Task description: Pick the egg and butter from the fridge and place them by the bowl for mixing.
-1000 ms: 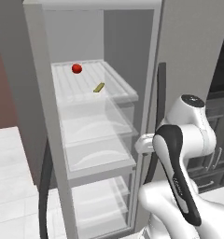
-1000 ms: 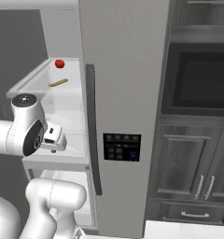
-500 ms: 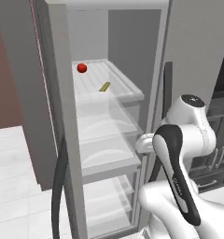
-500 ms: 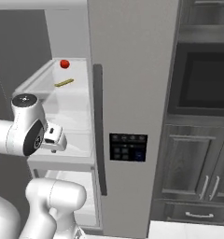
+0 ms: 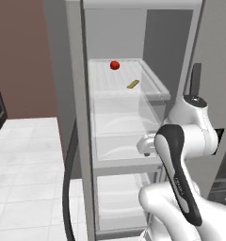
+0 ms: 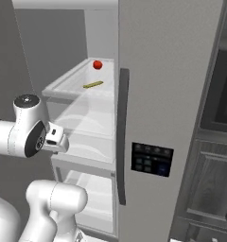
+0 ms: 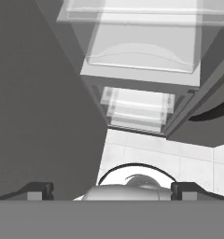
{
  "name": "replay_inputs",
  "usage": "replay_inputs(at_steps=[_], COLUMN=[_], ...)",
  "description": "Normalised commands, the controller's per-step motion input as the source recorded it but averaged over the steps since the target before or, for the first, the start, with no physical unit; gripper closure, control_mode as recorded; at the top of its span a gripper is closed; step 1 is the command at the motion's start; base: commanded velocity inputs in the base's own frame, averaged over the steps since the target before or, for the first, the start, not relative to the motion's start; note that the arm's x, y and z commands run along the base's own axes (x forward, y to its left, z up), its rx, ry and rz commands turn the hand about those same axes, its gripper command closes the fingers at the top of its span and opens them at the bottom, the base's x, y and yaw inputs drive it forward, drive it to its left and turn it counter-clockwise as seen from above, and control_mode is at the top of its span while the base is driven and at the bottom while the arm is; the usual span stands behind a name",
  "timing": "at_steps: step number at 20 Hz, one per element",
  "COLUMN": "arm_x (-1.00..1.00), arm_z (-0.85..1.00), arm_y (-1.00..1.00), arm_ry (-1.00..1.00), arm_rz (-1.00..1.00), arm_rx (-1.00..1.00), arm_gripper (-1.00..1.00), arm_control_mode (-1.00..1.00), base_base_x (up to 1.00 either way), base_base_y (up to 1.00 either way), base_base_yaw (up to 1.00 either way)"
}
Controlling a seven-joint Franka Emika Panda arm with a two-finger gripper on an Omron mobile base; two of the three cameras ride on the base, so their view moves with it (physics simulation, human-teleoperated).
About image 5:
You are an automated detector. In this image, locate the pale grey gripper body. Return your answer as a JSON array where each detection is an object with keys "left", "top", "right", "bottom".
[{"left": 136, "top": 134, "right": 157, "bottom": 157}]

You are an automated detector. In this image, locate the clear fridge drawer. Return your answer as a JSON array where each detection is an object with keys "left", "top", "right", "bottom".
[{"left": 89, "top": 93, "right": 167, "bottom": 162}]

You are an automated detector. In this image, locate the white fridge drawer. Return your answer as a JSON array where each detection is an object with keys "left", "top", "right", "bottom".
[{"left": 95, "top": 171, "right": 160, "bottom": 233}]

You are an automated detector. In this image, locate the yellow butter stick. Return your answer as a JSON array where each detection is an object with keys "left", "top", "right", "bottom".
[{"left": 126, "top": 79, "right": 140, "bottom": 89}]

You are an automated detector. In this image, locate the white fridge shelf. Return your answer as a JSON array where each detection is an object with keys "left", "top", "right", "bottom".
[{"left": 88, "top": 57, "right": 171, "bottom": 102}]

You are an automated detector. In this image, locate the grey fridge door with dispenser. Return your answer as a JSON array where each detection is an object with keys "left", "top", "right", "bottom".
[{"left": 182, "top": 0, "right": 226, "bottom": 200}]

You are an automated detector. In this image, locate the grey fridge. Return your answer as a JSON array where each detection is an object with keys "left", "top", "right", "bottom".
[{"left": 41, "top": 0, "right": 226, "bottom": 241}]

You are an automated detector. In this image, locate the red tomato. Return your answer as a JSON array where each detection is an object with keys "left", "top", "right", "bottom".
[{"left": 109, "top": 59, "right": 121, "bottom": 72}]

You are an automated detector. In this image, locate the dark grey appliance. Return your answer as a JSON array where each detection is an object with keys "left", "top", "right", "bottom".
[{"left": 207, "top": 177, "right": 226, "bottom": 205}]

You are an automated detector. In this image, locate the dark straight door handle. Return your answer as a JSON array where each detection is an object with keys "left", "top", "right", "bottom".
[{"left": 189, "top": 62, "right": 202, "bottom": 97}]

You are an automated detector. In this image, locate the black curved door handle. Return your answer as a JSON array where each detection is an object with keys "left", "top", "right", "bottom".
[{"left": 61, "top": 118, "right": 80, "bottom": 241}]

